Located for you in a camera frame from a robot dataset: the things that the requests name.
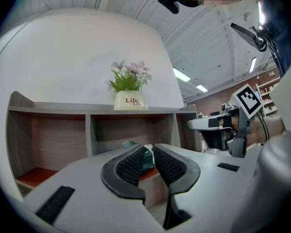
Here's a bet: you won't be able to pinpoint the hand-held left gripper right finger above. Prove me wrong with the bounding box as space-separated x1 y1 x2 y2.
152 143 265 231

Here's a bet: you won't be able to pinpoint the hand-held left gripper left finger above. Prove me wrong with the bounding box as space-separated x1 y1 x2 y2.
23 144 166 233

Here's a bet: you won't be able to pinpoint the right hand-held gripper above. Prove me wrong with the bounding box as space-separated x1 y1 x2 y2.
187 83 264 159

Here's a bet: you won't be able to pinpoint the person's right forearm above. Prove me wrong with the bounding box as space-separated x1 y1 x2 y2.
247 116 287 146

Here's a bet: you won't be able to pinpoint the grey wooden shelf desk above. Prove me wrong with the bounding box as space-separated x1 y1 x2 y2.
6 91 205 228

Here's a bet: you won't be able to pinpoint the person's right hand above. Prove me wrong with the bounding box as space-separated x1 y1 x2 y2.
219 114 241 137

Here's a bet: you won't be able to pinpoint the cream pot with pink flowers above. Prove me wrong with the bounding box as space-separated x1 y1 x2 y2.
104 59 154 111

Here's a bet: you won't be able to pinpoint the person's dark navy clothing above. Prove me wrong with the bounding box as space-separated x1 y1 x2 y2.
257 0 291 78

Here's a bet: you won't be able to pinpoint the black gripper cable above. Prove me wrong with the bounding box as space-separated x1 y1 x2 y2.
255 112 270 141

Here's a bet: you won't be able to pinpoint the white wall shelves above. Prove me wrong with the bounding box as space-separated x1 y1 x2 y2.
256 81 282 117

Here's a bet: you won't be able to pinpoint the black chest mount device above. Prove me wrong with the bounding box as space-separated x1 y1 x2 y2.
230 22 268 53

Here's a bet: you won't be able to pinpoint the black head camera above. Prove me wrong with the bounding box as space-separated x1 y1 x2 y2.
157 0 180 15

